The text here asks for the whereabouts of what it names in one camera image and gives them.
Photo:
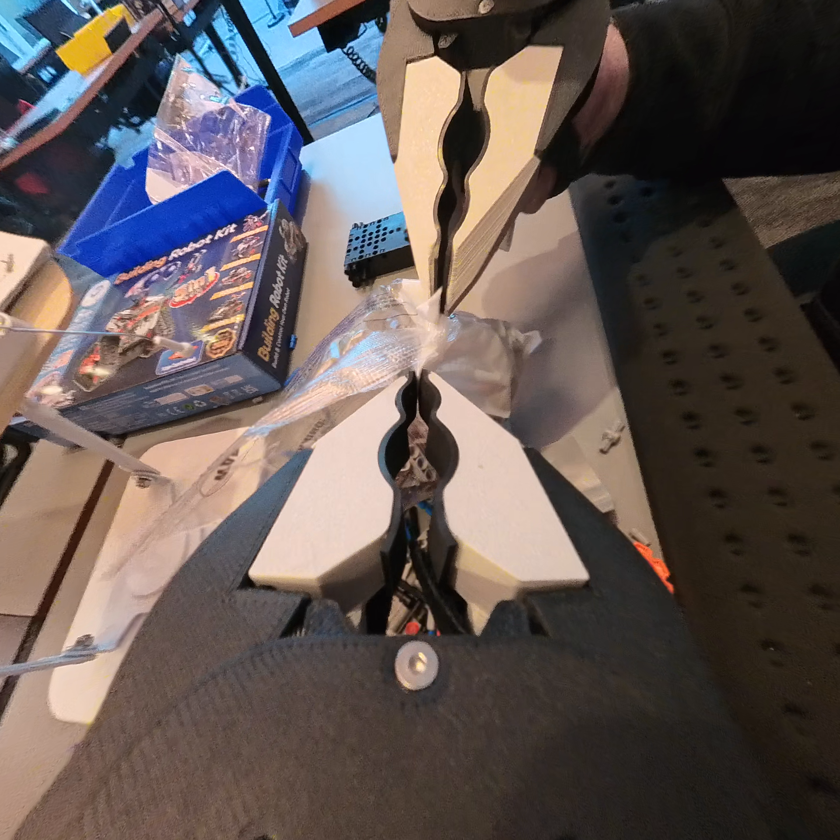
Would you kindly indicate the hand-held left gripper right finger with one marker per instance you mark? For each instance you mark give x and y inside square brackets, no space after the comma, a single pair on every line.
[518,525]

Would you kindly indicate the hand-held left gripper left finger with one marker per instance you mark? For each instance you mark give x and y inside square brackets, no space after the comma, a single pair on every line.
[328,525]

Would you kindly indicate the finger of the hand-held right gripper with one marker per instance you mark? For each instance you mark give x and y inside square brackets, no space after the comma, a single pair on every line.
[420,131]
[518,118]

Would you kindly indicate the black perforated motor block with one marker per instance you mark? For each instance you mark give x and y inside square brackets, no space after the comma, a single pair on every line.
[377,246]

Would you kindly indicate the clear bag of small pieces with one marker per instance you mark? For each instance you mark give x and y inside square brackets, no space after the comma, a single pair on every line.
[367,354]

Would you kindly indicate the person's right forearm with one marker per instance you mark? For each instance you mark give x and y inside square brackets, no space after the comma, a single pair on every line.
[722,79]

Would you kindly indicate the person's right hand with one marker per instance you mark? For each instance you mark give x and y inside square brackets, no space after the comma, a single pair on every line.
[600,92]

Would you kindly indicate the black slanted pole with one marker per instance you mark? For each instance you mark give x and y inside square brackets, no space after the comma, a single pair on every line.
[269,65]

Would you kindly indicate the clear plastic bag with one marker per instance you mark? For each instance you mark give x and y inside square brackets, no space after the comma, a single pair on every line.
[197,131]

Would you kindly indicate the blue robot kit box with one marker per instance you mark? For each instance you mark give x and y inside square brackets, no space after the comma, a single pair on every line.
[262,295]

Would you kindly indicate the white book stand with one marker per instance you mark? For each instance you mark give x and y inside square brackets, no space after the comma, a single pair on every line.
[72,682]

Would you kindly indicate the yellow bin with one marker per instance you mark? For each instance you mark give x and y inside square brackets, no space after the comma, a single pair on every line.
[92,39]

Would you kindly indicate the blue plastic bin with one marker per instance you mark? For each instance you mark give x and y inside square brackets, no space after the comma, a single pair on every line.
[131,223]

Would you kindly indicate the long wooden table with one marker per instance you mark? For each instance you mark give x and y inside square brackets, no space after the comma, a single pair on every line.
[65,111]

